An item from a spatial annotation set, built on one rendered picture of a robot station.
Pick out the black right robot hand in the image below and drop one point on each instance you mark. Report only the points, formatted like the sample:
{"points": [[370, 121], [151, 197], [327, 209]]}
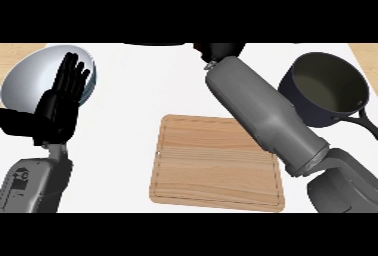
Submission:
{"points": [[219, 50]]}

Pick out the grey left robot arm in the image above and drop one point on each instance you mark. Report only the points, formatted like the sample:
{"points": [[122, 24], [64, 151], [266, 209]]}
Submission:
{"points": [[34, 185]]}

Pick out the wooden cutting board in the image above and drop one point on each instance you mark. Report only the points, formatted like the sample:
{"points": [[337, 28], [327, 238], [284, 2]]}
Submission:
{"points": [[216, 163]]}

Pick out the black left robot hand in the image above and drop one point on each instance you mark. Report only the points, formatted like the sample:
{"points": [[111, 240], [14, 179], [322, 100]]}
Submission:
{"points": [[60, 110]]}

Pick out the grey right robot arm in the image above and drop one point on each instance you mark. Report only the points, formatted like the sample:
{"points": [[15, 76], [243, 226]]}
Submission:
{"points": [[275, 126]]}

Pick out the silver metal bowl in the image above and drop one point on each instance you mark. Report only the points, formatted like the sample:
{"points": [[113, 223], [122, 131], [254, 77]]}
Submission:
{"points": [[34, 76]]}

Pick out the dark blue pot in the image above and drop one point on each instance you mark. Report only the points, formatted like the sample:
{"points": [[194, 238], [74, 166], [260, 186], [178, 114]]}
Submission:
{"points": [[325, 88]]}

